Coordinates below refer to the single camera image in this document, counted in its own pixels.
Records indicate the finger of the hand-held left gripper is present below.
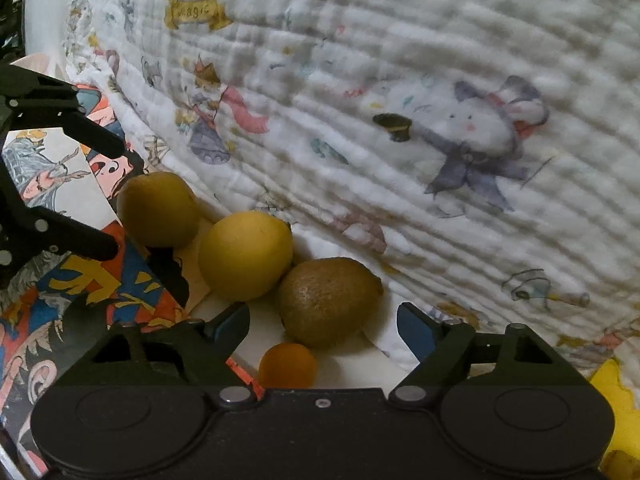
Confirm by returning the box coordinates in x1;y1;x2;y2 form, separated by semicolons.
0;159;120;289
0;66;127;159

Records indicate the printed white blanket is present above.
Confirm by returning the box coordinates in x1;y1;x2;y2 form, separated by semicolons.
60;0;640;378

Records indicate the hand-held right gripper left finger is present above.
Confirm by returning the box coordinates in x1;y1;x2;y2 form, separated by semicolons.
64;302;257;408

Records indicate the anime colour drawing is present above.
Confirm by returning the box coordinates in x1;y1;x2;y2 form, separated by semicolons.
0;85;266;461

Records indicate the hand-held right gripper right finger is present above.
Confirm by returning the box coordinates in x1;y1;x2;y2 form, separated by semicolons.
389;302;585;407

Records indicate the white-edged cartoon drawing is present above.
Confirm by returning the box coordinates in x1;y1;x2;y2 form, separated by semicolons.
2;127;121;226

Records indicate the yellow lemon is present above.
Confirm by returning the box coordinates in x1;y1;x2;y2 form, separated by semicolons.
198;211;294;302

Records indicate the small orange kumquat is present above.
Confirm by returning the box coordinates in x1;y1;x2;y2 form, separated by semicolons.
258;342;318;390

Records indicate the brown kiwi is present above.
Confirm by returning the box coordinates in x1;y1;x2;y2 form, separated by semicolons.
277;256;385;348
116;171;202;249

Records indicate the yellow bear drawing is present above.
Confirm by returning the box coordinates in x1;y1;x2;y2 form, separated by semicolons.
587;357;640;480

